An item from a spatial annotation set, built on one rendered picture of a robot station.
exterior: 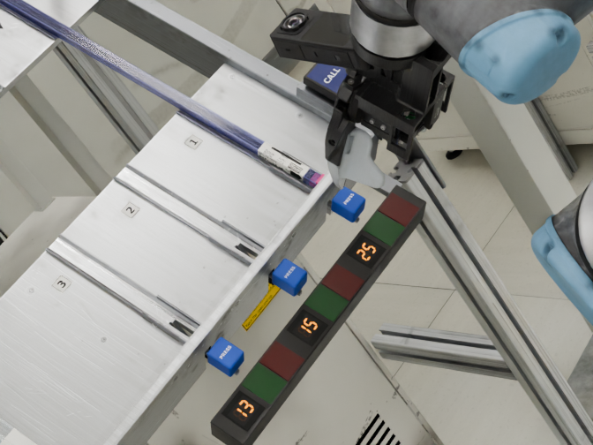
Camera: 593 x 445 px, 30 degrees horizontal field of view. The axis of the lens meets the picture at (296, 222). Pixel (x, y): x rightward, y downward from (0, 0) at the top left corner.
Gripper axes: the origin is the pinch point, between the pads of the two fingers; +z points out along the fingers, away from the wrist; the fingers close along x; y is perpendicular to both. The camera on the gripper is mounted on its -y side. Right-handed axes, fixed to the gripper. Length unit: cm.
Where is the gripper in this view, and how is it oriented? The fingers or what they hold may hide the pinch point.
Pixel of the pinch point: (355, 152)
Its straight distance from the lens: 111.1
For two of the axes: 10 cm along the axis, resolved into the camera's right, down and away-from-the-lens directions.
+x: 5.7, -6.9, 4.4
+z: -0.3, 5.2, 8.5
